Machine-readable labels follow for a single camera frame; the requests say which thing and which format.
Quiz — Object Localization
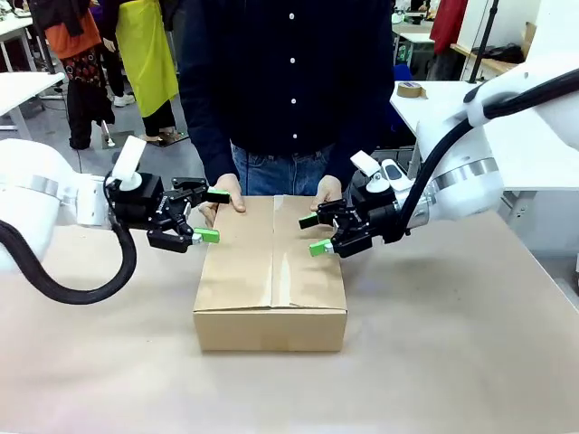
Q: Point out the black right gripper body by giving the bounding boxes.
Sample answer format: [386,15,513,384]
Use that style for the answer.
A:
[333,182,400,255]

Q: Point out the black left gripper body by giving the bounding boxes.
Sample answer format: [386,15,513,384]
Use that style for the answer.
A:
[106,173,200,236]

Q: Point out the brown cardboard box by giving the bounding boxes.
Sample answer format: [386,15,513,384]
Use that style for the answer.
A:
[192,194,349,353]

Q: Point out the person's right forearm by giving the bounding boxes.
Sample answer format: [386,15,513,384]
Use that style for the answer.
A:
[178,76,239,183]

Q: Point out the person's left forearm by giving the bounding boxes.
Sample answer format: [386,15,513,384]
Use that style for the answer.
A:
[332,85,397,192]

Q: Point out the person's left hand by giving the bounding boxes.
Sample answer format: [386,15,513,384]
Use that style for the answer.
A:
[308,175,344,212]

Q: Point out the person's right hand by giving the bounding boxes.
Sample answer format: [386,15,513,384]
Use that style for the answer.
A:
[198,173,247,228]

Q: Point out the grey floor stand plate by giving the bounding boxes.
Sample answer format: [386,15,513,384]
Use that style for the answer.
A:
[100,130,137,151]

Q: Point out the brown tape roll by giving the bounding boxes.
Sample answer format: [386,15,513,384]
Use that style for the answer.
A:
[396,81,429,100]

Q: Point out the figure with yellow apron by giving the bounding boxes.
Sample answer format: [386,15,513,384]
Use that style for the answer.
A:
[114,0,186,142]

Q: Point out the person in dark shirt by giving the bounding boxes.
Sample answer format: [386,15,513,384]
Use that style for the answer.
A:
[177,0,397,198]

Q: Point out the figure with orange top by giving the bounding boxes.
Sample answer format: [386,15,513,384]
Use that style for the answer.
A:
[33,0,117,150]

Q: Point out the small white table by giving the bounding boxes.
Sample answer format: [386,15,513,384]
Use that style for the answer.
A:
[0,71,67,142]

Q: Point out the large white table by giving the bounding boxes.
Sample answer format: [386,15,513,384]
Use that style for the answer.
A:
[389,80,579,193]

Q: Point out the wooden desk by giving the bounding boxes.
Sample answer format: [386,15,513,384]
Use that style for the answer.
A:
[450,42,521,80]

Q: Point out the black tripod pole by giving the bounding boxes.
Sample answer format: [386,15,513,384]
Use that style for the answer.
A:
[467,0,499,85]

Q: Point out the red garment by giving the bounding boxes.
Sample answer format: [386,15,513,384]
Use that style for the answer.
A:
[429,0,470,43]

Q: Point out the black bag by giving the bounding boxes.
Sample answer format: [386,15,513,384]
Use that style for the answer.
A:
[470,42,527,65]

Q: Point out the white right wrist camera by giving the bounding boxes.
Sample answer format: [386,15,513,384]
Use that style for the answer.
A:
[349,150,391,193]

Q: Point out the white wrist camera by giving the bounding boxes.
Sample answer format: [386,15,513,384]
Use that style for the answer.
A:
[109,135,147,192]
[349,150,391,193]

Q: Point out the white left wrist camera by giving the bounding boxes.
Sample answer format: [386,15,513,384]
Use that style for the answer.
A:
[109,135,147,192]

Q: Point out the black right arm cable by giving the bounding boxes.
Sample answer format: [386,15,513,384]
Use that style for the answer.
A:
[384,67,579,244]

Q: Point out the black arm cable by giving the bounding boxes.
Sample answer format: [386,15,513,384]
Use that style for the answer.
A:
[0,175,138,306]
[384,67,579,244]

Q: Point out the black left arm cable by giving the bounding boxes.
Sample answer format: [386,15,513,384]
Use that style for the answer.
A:
[0,175,138,306]

